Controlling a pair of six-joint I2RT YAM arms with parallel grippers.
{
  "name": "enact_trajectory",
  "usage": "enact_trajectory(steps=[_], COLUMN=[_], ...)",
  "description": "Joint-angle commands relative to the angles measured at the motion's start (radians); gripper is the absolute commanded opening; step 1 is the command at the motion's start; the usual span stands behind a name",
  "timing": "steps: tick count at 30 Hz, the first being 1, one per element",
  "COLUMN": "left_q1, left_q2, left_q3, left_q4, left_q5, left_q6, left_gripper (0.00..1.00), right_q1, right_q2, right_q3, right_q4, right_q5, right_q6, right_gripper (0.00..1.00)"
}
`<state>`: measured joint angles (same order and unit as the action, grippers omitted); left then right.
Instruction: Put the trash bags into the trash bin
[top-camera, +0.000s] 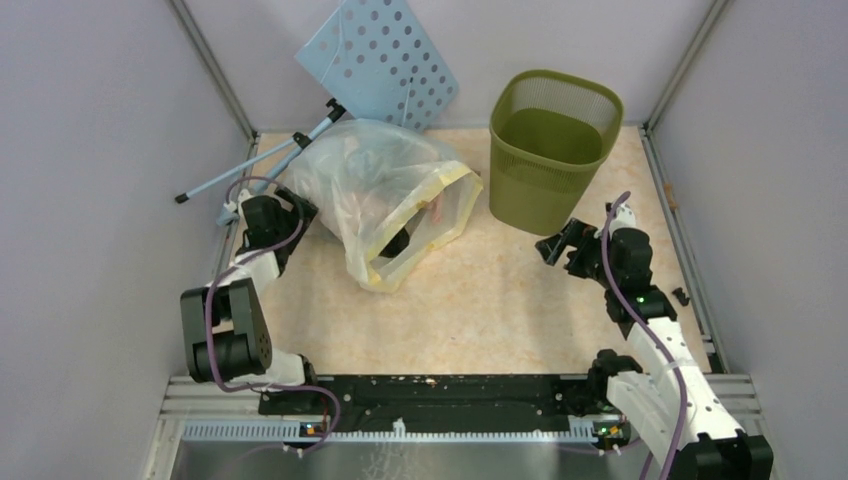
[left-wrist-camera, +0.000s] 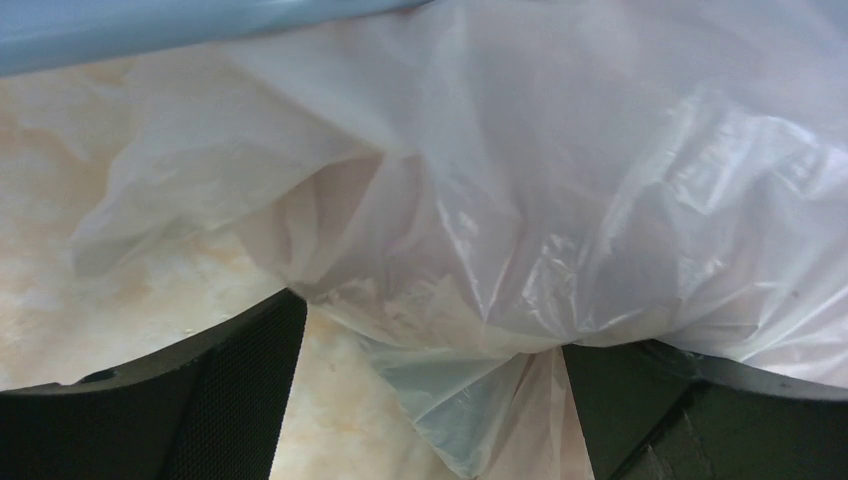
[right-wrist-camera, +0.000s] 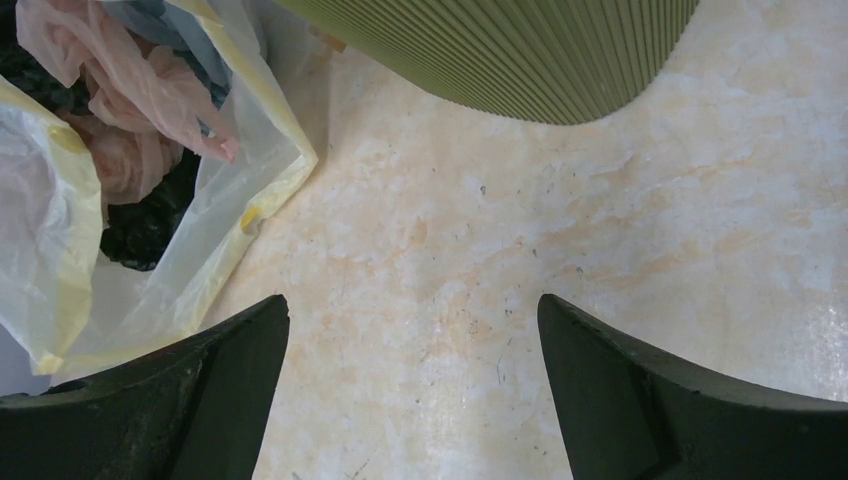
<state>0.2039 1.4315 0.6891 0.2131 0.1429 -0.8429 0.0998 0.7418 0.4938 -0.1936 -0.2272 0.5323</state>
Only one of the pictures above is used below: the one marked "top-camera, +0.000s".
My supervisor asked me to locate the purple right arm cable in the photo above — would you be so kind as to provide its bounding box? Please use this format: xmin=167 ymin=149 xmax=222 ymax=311
xmin=599 ymin=192 xmax=700 ymax=480

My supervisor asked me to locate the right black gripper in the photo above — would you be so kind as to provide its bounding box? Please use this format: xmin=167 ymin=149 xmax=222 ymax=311
xmin=536 ymin=217 xmax=620 ymax=289

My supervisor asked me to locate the small black clip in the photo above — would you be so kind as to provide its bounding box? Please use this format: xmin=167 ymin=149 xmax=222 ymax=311
xmin=672 ymin=287 xmax=691 ymax=307

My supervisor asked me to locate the light blue perforated board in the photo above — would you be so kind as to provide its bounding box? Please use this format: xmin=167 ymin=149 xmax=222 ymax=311
xmin=296 ymin=0 xmax=459 ymax=132

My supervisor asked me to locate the olive green mesh trash bin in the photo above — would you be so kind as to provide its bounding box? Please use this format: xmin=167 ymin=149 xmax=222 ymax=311
xmin=489 ymin=69 xmax=624 ymax=236

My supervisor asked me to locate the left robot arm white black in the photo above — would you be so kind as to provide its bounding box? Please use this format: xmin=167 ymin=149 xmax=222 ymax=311
xmin=180 ymin=187 xmax=321 ymax=414

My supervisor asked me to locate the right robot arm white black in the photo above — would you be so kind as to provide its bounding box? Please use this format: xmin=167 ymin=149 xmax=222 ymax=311
xmin=535 ymin=203 xmax=774 ymax=479

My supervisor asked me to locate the pink plastic trash bag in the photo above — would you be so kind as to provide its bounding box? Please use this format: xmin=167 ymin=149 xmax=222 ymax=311
xmin=322 ymin=154 xmax=447 ymax=235

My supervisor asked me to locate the large clear yellow-rimmed plastic bag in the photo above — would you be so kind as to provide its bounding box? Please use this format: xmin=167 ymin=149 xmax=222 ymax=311
xmin=283 ymin=119 xmax=483 ymax=293

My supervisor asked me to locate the white slotted cable duct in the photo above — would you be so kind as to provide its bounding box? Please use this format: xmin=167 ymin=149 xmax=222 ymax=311
xmin=182 ymin=419 xmax=597 ymax=443

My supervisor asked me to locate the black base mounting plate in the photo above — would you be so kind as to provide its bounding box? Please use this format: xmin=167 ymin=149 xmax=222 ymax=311
xmin=258 ymin=374 xmax=632 ymax=437

